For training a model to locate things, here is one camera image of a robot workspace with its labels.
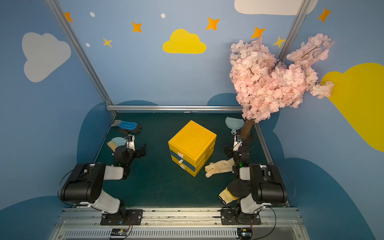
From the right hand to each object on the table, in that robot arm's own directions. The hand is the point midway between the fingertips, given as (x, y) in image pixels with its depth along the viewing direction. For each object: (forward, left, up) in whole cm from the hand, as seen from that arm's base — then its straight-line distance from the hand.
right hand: (235, 142), depth 95 cm
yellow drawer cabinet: (-14, +26, +13) cm, 33 cm away
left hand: (-4, +63, +1) cm, 63 cm away
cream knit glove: (-14, +9, -8) cm, 18 cm away
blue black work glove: (+12, +77, -5) cm, 78 cm away
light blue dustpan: (+24, -4, -10) cm, 27 cm away
